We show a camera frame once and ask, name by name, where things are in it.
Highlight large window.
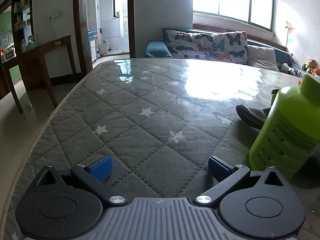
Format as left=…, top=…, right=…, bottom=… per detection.
left=192, top=0, right=275, bottom=32

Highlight teal sofa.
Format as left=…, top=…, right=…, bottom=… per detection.
left=162, top=28, right=304, bottom=75

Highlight dark wooden shelf unit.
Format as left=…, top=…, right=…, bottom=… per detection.
left=11, top=0, right=35, bottom=53

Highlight green kitchen cabinets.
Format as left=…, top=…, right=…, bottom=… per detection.
left=0, top=7, right=14, bottom=48

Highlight black and yellow cleaning cloth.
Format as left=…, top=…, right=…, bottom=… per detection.
left=236, top=89, right=279, bottom=130

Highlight blue bathroom cabinet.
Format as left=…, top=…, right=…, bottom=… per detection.
left=87, top=30, right=98, bottom=62

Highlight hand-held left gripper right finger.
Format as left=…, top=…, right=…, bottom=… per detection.
left=194, top=155, right=292, bottom=207

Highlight brown plush toy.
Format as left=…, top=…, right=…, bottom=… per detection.
left=301, top=59, right=316, bottom=74

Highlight dark wooden desk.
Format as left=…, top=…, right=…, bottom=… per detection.
left=0, top=35, right=77, bottom=114

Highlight blue folded blanket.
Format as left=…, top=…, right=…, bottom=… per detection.
left=145, top=40, right=173, bottom=58

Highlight white pillow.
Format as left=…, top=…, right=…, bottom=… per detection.
left=247, top=45, right=280, bottom=72

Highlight dark wooden door frame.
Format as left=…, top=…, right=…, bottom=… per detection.
left=73, top=0, right=137, bottom=75

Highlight butterfly print cushion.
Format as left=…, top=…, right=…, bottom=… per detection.
left=164, top=30, right=248, bottom=62

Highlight grey quilted star-print mattress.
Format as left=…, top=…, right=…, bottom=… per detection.
left=0, top=58, right=320, bottom=240

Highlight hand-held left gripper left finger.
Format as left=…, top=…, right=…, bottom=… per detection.
left=32, top=155, right=127, bottom=207

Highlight colourful pinwheel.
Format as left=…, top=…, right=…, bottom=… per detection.
left=284, top=21, right=295, bottom=50

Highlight green plastic bottle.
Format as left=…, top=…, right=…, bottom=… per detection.
left=249, top=73, right=320, bottom=180

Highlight black and white plush toy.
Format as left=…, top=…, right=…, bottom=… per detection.
left=280, top=63, right=298, bottom=75

